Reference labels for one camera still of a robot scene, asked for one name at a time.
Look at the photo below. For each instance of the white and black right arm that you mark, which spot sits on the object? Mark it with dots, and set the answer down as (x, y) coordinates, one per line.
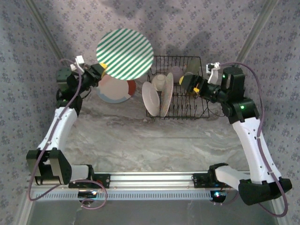
(253, 145)

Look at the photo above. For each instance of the controller board with LED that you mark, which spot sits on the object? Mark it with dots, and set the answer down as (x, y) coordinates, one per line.
(87, 194)
(218, 195)

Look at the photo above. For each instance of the green and white striped plate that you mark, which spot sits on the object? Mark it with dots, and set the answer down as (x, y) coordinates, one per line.
(125, 54)

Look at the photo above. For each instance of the aluminium frame post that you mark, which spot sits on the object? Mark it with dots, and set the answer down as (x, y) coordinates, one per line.
(44, 28)
(255, 30)

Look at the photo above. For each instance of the pale green textured glass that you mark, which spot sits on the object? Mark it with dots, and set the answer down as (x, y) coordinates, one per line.
(193, 66)

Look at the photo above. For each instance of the plate with colourful squiggles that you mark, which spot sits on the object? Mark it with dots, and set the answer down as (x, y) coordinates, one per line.
(167, 93)

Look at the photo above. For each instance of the cream white ceramic bowl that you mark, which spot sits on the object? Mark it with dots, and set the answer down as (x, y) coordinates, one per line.
(159, 80)

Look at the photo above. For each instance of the pastel pink blue red plate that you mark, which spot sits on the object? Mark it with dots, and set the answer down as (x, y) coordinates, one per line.
(113, 92)

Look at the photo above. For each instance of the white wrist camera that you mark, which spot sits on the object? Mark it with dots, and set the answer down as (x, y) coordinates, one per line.
(78, 61)
(212, 70)

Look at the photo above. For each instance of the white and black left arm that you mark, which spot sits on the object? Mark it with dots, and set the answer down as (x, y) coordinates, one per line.
(58, 131)

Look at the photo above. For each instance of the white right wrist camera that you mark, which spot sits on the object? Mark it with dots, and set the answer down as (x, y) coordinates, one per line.
(212, 70)

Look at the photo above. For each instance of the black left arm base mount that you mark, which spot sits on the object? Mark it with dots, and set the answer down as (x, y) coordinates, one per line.
(103, 180)

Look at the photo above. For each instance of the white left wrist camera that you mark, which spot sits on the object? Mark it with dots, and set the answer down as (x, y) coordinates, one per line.
(78, 61)

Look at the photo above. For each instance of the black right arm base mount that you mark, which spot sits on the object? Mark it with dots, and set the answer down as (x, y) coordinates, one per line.
(201, 180)

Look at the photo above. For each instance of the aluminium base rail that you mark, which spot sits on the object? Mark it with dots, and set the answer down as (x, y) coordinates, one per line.
(150, 179)

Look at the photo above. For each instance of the white plate with teal rim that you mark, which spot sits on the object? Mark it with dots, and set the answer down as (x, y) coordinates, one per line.
(150, 98)

